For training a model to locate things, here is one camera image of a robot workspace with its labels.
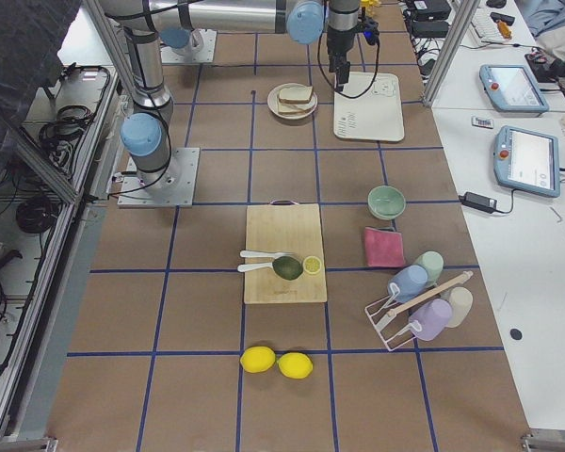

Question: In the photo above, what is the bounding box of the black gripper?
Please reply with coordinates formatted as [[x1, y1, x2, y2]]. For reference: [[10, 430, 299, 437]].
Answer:
[[329, 55, 349, 92]]

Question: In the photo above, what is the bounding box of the bread slice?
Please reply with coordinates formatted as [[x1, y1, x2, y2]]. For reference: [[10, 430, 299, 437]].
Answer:
[[277, 86, 314, 105], [277, 102, 315, 116]]

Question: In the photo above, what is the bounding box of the round cream plate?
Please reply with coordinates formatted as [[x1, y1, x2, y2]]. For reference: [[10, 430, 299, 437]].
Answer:
[[267, 83, 318, 120]]

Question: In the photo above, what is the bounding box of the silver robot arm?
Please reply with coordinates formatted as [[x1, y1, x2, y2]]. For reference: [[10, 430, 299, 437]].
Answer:
[[327, 0, 361, 92], [100, 1, 323, 186]]

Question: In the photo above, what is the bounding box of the cream bear tray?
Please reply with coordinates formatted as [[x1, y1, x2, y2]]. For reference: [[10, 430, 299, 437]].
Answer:
[[333, 73, 405, 142]]

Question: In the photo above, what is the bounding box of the yellow mug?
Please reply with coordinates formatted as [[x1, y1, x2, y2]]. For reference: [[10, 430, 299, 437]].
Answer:
[[361, 0, 380, 9]]

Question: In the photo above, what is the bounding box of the light green bowl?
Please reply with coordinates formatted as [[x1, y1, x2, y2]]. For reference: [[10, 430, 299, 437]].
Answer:
[[367, 186, 406, 220]]

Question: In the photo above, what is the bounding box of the white keyboard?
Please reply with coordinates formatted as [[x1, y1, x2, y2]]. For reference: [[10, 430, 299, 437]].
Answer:
[[469, 8, 512, 44]]

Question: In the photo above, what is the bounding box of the wooden cutting board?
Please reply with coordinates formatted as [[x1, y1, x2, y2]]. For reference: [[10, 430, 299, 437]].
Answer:
[[243, 202, 329, 306]]

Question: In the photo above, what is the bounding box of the upper teach pendant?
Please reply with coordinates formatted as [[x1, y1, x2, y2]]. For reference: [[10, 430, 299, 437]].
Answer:
[[479, 65, 549, 114]]

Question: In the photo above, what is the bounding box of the teach pendant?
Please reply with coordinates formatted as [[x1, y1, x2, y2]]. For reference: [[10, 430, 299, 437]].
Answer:
[[492, 126, 560, 198], [479, 65, 549, 114]]

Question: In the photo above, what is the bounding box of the pink cloth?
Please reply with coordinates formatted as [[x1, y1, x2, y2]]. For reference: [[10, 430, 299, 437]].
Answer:
[[363, 227, 405, 268]]

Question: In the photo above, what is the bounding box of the lemon half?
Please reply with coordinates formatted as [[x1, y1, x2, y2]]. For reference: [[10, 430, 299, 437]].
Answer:
[[302, 255, 323, 275]]

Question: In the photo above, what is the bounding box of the black power adapter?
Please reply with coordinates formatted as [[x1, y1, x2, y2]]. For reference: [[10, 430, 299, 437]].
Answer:
[[459, 191, 497, 214]]

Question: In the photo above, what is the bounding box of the avocado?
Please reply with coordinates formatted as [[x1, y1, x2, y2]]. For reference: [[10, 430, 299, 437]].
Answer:
[[272, 255, 303, 281]]

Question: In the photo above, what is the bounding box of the lower teach pendant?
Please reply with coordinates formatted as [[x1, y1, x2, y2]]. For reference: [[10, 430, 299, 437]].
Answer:
[[492, 126, 560, 198]]

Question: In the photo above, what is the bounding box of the lower white spoon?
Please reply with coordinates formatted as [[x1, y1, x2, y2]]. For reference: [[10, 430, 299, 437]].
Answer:
[[237, 261, 273, 273]]

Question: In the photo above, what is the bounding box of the green cup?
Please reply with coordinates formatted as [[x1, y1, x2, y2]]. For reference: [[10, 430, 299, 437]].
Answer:
[[413, 250, 444, 286]]

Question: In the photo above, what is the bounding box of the blue cup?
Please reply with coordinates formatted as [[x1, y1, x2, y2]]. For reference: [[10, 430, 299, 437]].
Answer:
[[387, 265, 428, 303]]

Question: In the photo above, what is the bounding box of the cream cup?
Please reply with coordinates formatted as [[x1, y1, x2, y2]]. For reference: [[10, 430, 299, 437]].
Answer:
[[441, 286, 473, 328]]

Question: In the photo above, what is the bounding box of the purple cup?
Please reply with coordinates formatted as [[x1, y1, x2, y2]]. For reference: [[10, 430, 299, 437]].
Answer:
[[409, 299, 453, 341]]

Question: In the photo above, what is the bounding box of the right whole lemon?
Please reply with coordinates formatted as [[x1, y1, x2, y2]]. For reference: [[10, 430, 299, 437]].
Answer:
[[277, 352, 314, 379]]

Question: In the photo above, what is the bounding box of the whole lemon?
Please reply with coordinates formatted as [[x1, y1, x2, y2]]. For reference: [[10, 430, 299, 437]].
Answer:
[[277, 352, 314, 379], [239, 346, 276, 373]]

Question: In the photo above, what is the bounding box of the left whole lemon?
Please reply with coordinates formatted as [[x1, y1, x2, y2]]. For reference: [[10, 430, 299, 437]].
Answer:
[[239, 346, 276, 373]]

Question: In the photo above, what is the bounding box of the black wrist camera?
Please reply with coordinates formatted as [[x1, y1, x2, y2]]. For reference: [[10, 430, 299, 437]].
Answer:
[[357, 16, 380, 46]]

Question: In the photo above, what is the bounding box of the aluminium frame post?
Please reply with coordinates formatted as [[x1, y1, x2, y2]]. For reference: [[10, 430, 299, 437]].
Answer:
[[422, 0, 479, 107]]

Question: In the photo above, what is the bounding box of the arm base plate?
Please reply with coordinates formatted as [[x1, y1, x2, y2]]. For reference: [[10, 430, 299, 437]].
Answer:
[[160, 28, 217, 65], [117, 148, 200, 208]]

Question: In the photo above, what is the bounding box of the white wire cup rack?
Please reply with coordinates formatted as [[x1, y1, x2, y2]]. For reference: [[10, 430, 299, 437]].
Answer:
[[364, 270, 474, 352]]

